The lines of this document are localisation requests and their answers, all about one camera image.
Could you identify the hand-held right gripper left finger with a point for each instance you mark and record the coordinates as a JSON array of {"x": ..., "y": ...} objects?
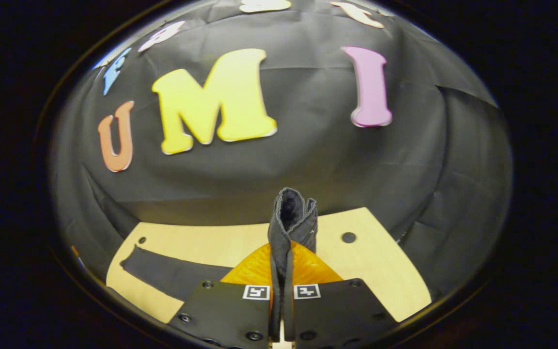
[{"x": 230, "y": 310}]

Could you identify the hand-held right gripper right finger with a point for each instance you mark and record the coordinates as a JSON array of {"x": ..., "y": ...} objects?
[{"x": 337, "y": 310}]

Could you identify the black backdrop cloth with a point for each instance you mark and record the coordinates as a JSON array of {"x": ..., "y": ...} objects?
[{"x": 308, "y": 165}]

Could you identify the dark grey jeans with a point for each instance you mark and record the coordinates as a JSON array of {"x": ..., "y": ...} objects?
[{"x": 279, "y": 242}]

